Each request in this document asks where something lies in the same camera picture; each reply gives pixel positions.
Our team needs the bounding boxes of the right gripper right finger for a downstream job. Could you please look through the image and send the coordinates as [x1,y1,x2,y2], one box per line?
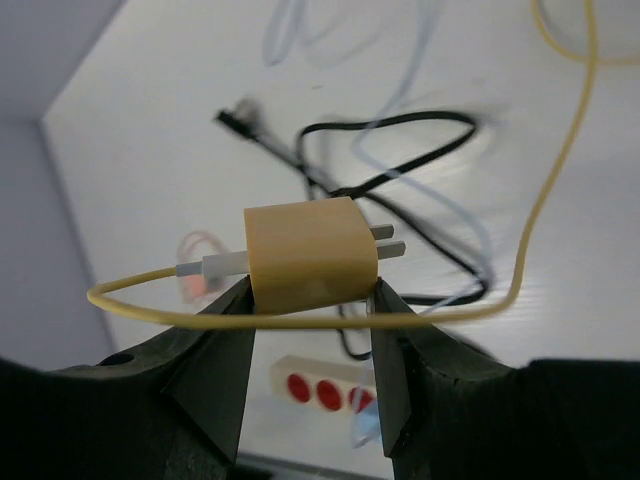
[368,277,640,480]

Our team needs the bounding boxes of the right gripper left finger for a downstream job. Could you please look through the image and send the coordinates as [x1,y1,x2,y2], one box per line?
[0,273,256,480]

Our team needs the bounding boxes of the blue charger plug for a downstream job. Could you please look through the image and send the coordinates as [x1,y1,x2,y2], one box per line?
[350,409,381,449]

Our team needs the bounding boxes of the yellow charger plug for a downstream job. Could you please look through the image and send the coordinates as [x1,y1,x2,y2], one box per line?
[202,197,407,316]

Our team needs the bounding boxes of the light blue charger cable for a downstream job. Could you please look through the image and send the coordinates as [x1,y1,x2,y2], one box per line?
[262,0,489,449]

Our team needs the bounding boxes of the yellow charger cable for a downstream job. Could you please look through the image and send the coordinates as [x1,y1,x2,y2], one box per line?
[87,0,640,331]

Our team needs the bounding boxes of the beige power strip red sockets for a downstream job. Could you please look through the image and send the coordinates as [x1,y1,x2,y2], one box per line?
[269,355,377,413]

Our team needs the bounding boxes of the pink charger cable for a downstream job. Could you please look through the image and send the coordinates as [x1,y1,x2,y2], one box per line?
[177,229,229,306]

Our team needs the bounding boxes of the black power strip cord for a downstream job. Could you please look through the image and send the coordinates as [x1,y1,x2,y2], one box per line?
[215,97,494,361]

